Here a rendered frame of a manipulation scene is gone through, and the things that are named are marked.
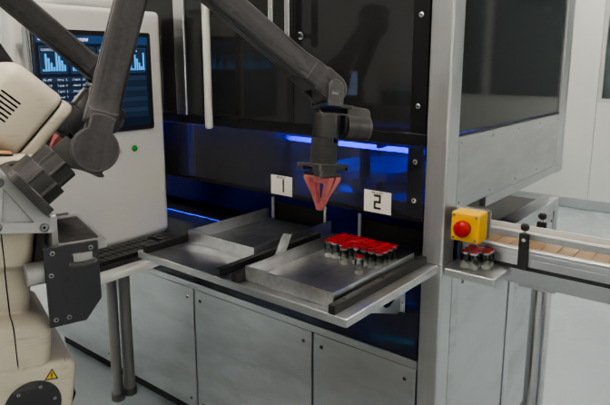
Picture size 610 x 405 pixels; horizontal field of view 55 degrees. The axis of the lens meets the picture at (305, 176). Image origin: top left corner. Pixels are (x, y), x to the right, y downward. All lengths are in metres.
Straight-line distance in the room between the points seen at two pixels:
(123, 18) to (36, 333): 0.62
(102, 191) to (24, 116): 0.80
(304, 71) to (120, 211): 1.00
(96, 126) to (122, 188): 0.95
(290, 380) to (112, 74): 1.23
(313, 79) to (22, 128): 0.56
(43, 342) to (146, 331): 1.26
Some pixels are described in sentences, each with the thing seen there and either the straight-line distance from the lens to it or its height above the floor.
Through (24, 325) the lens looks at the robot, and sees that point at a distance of 1.27.
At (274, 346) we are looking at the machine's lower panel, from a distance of 1.98.
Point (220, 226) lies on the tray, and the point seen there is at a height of 0.90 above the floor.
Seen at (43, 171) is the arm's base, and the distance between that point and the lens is 1.04.
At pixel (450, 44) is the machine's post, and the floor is 1.43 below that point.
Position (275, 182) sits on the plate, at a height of 1.03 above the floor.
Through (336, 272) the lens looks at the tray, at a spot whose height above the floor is 0.88.
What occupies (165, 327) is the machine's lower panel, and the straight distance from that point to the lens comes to 2.40.
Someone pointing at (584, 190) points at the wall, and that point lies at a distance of 6.17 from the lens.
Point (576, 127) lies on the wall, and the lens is 6.11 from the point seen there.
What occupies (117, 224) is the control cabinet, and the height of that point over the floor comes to 0.87.
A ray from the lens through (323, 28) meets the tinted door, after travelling 1.65.
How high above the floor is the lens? 1.39
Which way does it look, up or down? 11 degrees down
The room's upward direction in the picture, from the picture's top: straight up
